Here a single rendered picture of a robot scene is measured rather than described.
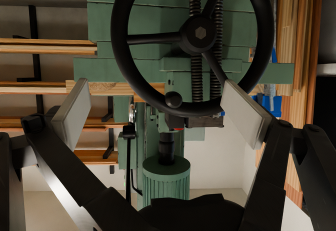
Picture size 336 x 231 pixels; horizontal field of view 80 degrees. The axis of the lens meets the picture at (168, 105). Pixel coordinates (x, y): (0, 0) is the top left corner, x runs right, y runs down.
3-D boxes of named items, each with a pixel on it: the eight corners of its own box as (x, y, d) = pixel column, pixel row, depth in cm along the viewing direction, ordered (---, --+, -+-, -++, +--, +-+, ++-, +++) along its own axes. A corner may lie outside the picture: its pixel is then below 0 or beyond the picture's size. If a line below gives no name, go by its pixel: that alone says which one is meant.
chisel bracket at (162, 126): (180, 107, 67) (179, 132, 68) (172, 101, 80) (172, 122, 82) (157, 107, 65) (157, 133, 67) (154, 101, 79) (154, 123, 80)
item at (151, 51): (249, 46, 55) (248, 61, 56) (219, 54, 75) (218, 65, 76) (96, 41, 49) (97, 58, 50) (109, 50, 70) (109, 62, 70)
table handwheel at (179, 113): (156, -110, 29) (311, -7, 34) (149, -36, 48) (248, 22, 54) (78, 76, 31) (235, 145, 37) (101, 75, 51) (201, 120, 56)
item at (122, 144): (136, 136, 89) (136, 169, 91) (136, 131, 97) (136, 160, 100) (116, 137, 87) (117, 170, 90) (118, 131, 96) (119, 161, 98)
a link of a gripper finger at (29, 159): (47, 171, 11) (-12, 174, 11) (72, 121, 16) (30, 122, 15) (41, 151, 11) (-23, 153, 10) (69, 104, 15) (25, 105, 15)
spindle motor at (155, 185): (196, 171, 67) (193, 254, 71) (184, 151, 84) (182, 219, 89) (142, 174, 64) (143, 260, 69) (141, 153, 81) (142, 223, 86)
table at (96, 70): (326, 61, 48) (323, 86, 49) (254, 66, 78) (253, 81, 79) (55, 53, 40) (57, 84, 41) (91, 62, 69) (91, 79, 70)
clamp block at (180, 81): (235, 72, 45) (232, 111, 47) (213, 72, 59) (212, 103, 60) (170, 71, 43) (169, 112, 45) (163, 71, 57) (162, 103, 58)
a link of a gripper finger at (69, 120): (71, 159, 13) (59, 159, 13) (91, 106, 19) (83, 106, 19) (62, 121, 12) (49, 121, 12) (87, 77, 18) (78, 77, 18)
